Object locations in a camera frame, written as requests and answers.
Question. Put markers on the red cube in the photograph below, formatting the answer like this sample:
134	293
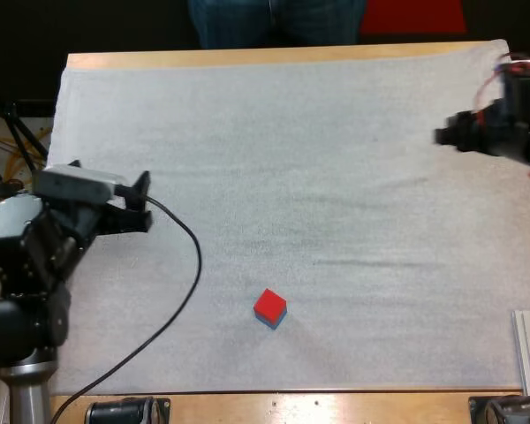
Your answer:
269	304

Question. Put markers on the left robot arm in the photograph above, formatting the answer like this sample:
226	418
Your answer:
22	318

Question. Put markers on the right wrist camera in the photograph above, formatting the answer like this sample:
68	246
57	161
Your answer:
523	68

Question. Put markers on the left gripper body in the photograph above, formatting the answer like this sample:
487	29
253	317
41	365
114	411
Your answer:
81	221

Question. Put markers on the blue cube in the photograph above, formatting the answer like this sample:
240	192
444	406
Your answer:
274	323

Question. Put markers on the dark clamp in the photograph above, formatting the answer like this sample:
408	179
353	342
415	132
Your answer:
123	411
510	411

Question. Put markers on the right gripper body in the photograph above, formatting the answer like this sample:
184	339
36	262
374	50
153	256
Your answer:
481	132

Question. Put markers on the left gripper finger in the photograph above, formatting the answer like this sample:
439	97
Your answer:
140	190
130	221

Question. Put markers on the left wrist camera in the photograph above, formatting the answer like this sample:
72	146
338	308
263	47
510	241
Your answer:
70	183

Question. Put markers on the ribbed aluminium rail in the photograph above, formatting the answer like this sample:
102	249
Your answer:
527	358

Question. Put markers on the person's legs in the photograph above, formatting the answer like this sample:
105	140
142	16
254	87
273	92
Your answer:
274	22

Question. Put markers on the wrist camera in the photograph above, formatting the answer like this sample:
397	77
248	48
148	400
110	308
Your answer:
523	68
70	183

